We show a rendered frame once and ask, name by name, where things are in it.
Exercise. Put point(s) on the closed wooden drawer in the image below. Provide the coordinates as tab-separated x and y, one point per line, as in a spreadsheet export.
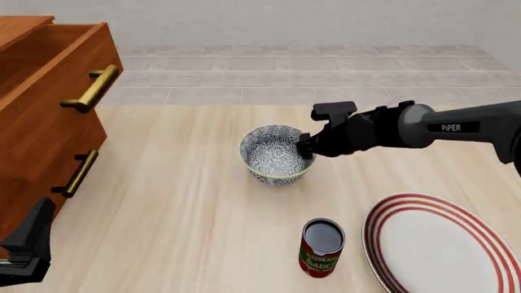
88	135

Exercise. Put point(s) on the red tomato sauce tin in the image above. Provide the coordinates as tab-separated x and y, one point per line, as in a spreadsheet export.
321	253

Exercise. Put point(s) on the wooden cabinet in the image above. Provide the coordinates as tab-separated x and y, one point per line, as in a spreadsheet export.
20	28

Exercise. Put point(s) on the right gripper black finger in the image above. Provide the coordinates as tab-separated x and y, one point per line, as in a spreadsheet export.
304	148

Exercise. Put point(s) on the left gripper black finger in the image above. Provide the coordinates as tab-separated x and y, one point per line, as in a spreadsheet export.
34	226

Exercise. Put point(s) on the open wooden drawer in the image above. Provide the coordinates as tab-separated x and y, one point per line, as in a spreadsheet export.
51	81

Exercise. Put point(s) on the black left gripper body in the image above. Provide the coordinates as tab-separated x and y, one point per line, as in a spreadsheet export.
28	270

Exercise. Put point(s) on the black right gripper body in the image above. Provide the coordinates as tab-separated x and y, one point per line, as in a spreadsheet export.
338	140

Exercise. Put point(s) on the black white patterned bowl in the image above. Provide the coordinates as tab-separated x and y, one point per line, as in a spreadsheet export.
270	158

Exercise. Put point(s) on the white plate with red rings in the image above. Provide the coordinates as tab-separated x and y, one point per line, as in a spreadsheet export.
431	250

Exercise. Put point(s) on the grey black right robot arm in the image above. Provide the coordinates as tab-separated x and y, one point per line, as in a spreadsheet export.
452	128

